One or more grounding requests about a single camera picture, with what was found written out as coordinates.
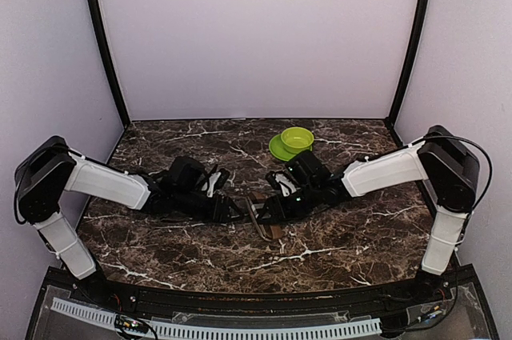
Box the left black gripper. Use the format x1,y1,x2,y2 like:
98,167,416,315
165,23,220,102
174,188,245,224

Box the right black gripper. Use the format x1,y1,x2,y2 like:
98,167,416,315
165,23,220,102
258,181,322,223

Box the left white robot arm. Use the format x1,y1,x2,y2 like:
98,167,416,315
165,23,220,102
14,136,245,305

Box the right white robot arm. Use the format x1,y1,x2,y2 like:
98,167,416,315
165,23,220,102
247,125,484,303

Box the green plate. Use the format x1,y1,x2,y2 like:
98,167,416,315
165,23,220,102
269,134,313,162

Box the green bowl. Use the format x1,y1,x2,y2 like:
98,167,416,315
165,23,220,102
280,126,314,154

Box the small circuit board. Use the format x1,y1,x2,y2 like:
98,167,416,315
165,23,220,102
114,314,148,335

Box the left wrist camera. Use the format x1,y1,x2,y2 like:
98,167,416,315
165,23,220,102
202,168,230,198

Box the left black frame post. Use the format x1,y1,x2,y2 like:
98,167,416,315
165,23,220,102
87,0,131,128

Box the black frame post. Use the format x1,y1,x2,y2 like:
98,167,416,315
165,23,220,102
385,0,429,129
87,0,131,128

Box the black table front rail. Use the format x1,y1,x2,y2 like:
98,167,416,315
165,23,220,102
70,272,457,318

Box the white slotted cable duct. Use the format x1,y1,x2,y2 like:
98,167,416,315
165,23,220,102
50,298,382,339

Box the right black frame post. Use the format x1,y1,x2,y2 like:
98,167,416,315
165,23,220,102
385,0,429,129

